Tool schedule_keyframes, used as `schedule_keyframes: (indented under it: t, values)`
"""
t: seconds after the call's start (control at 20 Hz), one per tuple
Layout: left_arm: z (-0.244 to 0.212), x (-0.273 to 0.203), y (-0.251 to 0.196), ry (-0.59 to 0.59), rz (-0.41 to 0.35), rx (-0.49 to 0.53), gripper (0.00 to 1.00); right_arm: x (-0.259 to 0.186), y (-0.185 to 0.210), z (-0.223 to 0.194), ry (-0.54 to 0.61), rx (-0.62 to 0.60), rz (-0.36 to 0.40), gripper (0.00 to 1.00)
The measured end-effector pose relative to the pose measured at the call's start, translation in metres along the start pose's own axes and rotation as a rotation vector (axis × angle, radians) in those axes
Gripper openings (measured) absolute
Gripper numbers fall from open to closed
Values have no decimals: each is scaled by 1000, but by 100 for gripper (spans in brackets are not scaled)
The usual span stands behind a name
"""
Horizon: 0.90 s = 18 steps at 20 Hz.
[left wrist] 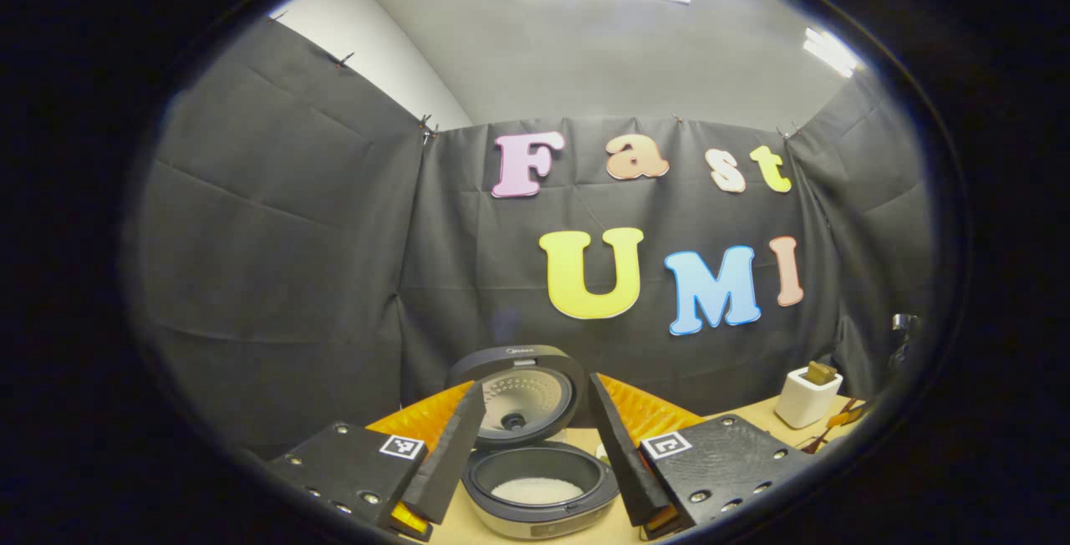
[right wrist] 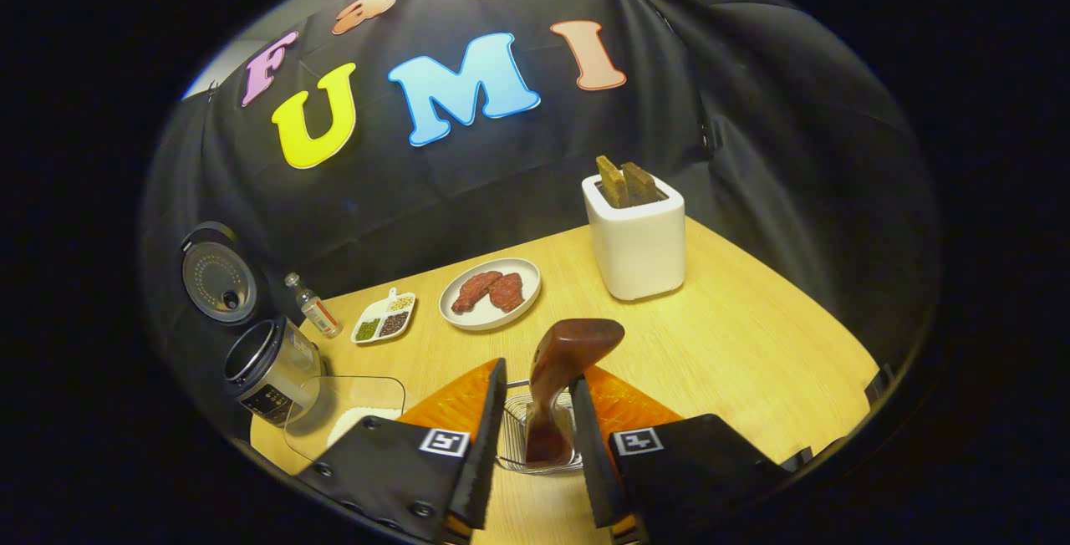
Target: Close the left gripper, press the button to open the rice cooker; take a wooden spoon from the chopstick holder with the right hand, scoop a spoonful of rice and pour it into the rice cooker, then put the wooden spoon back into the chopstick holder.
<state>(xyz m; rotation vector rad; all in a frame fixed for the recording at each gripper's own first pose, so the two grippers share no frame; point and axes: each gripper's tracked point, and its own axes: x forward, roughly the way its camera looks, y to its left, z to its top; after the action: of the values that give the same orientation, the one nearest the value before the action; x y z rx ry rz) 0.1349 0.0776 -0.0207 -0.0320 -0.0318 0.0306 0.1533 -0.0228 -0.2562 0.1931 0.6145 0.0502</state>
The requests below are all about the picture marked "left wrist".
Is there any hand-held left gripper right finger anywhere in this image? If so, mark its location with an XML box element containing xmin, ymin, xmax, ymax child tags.
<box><xmin>588</xmin><ymin>372</ymin><xmax>816</xmax><ymax>539</ymax></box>

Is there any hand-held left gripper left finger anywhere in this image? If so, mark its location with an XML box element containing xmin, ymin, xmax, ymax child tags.
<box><xmin>267</xmin><ymin>379</ymin><xmax>487</xmax><ymax>542</ymax></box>

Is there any brown wooden spoon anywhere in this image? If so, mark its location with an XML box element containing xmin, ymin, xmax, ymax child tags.
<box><xmin>809</xmin><ymin>399</ymin><xmax>862</xmax><ymax>452</ymax></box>

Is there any white rice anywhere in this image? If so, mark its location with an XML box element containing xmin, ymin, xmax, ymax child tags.
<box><xmin>491</xmin><ymin>476</ymin><xmax>584</xmax><ymax>506</ymax></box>

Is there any black silver rice cooker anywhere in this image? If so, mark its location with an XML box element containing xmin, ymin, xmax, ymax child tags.
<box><xmin>443</xmin><ymin>344</ymin><xmax>621</xmax><ymax>541</ymax></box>

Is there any white toaster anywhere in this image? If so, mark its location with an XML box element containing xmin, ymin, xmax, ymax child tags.
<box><xmin>774</xmin><ymin>366</ymin><xmax>843</xmax><ymax>430</ymax></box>

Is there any black backdrop cloth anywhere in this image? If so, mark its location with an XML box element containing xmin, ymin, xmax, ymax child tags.
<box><xmin>125</xmin><ymin>18</ymin><xmax>937</xmax><ymax>458</ymax></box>

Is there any small ceiling light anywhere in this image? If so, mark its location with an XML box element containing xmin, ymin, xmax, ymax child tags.
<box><xmin>802</xmin><ymin>27</ymin><xmax>862</xmax><ymax>78</ymax></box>

